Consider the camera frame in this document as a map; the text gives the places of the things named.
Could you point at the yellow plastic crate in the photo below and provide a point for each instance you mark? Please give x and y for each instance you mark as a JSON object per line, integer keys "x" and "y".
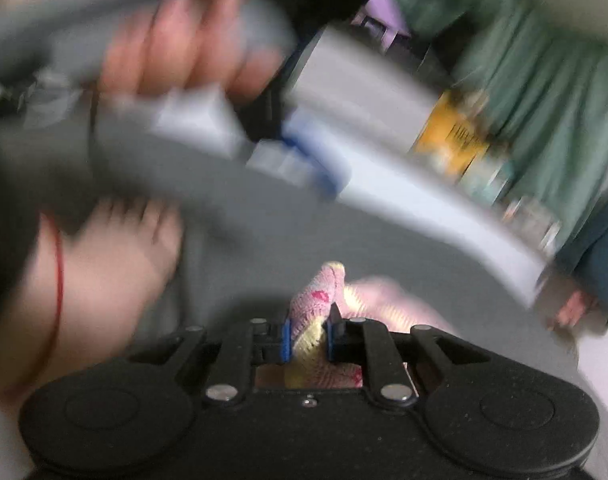
{"x": 449, "y": 135}

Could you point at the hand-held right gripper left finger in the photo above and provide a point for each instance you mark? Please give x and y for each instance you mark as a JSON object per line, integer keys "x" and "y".
{"x": 285, "y": 342}

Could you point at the curved grey headboard shelf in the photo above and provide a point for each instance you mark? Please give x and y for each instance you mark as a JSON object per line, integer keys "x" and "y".
{"x": 384, "y": 175}

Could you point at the person's left hand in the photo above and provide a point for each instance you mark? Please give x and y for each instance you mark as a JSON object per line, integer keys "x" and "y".
{"x": 184, "y": 45}

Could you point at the pink yellow striped knit sweater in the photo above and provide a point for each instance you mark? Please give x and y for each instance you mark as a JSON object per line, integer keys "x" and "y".
{"x": 314, "y": 300}

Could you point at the grey bed sheet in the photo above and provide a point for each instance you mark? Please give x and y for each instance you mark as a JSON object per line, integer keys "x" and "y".
{"x": 264, "y": 240}

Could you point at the clear plastic container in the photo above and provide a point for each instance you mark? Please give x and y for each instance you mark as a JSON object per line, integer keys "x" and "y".
{"x": 531, "y": 225}

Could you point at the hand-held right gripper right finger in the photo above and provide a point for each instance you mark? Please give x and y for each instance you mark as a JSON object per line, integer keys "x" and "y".
{"x": 334, "y": 340}

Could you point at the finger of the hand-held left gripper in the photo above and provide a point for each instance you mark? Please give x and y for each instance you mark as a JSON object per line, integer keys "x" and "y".
{"x": 319, "y": 160}

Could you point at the green curtain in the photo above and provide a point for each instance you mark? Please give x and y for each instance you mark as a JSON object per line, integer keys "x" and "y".
{"x": 534, "y": 85}

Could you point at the white teal box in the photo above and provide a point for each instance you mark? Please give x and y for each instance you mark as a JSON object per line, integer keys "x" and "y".
{"x": 486, "y": 182}

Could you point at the computer monitor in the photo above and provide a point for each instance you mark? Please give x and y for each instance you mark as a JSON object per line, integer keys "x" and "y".
{"x": 379, "y": 10}

